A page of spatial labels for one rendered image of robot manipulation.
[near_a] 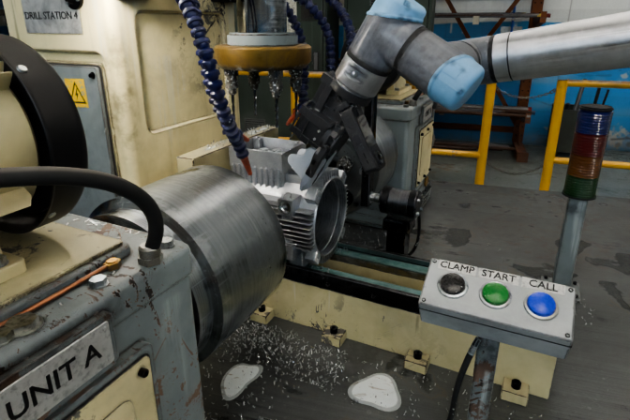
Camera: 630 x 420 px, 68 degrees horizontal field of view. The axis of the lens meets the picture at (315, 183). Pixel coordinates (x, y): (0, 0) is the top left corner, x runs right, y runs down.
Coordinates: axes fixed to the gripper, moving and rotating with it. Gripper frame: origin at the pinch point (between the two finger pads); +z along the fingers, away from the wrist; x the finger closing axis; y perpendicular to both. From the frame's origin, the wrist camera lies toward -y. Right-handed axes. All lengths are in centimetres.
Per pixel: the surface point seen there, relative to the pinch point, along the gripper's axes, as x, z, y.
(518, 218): -75, 8, -45
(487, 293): 18.6, -14.8, -29.9
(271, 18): -3.4, -20.5, 22.1
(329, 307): 1.2, 17.7, -16.2
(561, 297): 16.4, -19.1, -36.4
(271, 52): 0.7, -16.8, 17.3
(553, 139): -245, 12, -60
